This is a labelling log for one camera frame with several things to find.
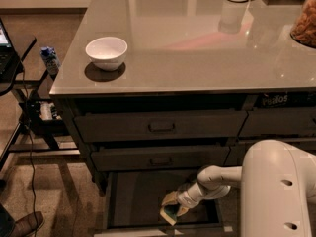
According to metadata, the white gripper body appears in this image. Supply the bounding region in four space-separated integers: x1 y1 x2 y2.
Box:
176 182 205 209

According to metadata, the green and yellow sponge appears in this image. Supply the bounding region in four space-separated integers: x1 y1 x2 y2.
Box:
160 205 179 226

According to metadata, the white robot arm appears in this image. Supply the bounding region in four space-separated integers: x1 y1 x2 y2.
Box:
160 140 316 237

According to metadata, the open bottom left drawer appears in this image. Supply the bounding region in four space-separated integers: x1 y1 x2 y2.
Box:
94 169 239 237

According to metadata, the middle left dark drawer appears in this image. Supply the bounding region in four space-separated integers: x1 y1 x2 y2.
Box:
91 145 229 171

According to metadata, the dark drawer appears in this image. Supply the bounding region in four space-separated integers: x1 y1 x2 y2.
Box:
91 145 229 171
223 138 316 166
74 110 247 143
240 107 316 137

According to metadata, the middle right dark drawer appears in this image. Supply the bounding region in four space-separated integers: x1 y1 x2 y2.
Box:
223 138 316 166

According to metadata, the top left dark drawer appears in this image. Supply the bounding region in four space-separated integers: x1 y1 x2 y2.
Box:
74 110 247 143

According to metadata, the top right dark drawer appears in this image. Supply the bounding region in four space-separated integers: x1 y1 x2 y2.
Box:
240 107 316 137

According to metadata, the brown leather shoe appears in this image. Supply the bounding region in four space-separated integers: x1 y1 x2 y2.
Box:
9 211 44 237

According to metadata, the black side desk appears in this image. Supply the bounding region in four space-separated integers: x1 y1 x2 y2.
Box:
0 35 81 170

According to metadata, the white ceramic bowl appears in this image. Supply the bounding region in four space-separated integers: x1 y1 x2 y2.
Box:
85 37 128 71

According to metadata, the blue-capped plastic bottle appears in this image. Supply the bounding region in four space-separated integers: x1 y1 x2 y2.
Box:
40 46 61 77

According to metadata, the jar of snacks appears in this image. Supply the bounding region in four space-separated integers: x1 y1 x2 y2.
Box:
290 0 316 48

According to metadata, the black laptop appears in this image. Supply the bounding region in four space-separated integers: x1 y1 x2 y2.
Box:
0 19 16 74

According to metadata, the dark cabinet frame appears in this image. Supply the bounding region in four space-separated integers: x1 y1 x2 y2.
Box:
53 92 316 189

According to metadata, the black hanging cable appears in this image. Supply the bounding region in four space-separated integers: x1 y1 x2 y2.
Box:
20 61 38 237

